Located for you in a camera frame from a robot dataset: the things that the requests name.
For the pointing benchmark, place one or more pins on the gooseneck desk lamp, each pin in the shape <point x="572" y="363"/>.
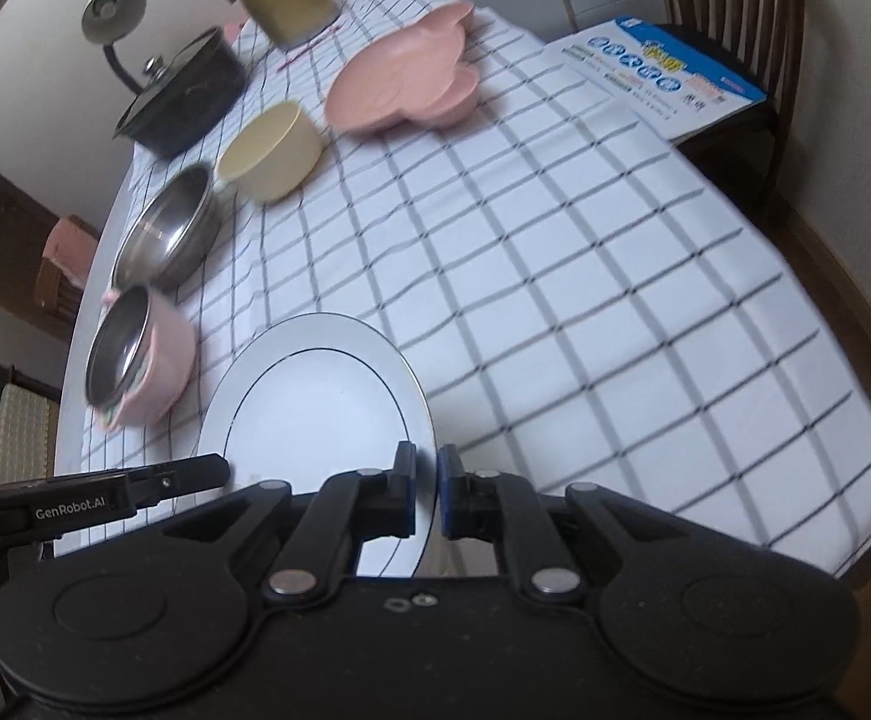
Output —
<point x="113" y="11"/>

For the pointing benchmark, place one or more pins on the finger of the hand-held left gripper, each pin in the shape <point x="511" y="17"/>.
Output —
<point x="180" y="476"/>

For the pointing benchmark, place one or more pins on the black cooking pot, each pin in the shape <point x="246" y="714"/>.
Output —
<point x="195" y="116"/>

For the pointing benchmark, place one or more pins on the blue and white booklet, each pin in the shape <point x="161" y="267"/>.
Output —
<point x="653" y="67"/>

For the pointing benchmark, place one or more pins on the stainless steel bowl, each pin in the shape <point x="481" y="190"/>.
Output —
<point x="169" y="225"/>

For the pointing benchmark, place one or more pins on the beige quilted cushion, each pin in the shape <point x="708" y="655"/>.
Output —
<point x="27" y="427"/>

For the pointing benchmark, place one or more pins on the glass pot lid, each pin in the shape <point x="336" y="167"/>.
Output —
<point x="173" y="79"/>

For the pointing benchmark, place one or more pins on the white plate with dark rim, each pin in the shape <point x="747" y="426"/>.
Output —
<point x="315" y="405"/>

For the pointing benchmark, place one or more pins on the cream bowl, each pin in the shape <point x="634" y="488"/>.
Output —
<point x="278" y="150"/>

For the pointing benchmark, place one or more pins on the pink bear-shaped plate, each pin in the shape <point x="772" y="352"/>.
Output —
<point x="398" y="82"/>

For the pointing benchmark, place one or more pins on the brown wooden chair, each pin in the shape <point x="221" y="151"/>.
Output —
<point x="57" y="292"/>

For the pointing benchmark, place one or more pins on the pink cloth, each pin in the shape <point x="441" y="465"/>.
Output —
<point x="72" y="244"/>

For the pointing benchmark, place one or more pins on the pink bowl with steel liner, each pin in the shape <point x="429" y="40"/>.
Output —
<point x="169" y="360"/>

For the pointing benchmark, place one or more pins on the white checked tablecloth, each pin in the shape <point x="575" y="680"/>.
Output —
<point x="555" y="277"/>

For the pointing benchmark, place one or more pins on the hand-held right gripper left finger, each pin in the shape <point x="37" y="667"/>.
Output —
<point x="405" y="491"/>

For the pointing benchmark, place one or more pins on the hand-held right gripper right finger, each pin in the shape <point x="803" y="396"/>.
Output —
<point x="450" y="495"/>

